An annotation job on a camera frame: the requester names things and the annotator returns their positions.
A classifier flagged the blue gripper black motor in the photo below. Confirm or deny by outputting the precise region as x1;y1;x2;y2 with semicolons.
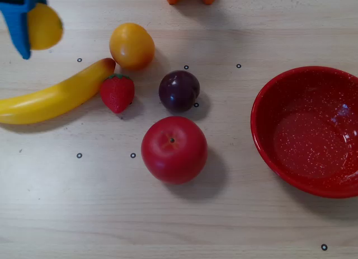
0;0;48;60

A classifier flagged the yellow plastic lemon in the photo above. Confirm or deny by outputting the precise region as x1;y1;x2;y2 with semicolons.
27;3;64;51

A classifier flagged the red speckled bowl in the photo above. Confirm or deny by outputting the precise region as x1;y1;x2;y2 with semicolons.
250;65;358;199

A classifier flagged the yellow plastic banana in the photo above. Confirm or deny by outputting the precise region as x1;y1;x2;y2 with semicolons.
0;57;116;125

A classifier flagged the orange yellow plastic mango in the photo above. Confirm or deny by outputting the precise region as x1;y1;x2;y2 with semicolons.
109;22;156;71

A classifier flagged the red plastic strawberry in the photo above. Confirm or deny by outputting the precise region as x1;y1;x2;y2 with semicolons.
100;73;135;114

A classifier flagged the dark purple plastic plum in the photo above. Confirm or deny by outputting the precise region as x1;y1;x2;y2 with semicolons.
158;70;201;114

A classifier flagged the red plastic apple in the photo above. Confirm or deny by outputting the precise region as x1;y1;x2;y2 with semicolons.
140;115;209;185

